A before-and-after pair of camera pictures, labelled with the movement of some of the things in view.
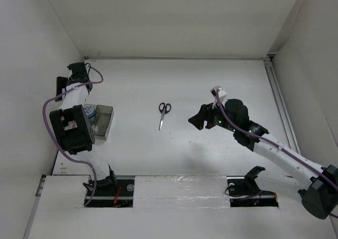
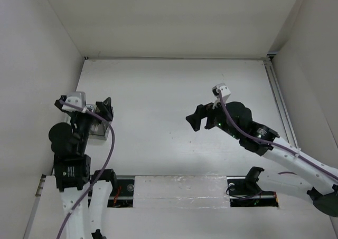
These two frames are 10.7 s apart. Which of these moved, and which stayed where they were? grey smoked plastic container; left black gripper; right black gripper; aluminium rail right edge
Moved: left black gripper
Stayed: aluminium rail right edge; right black gripper; grey smoked plastic container
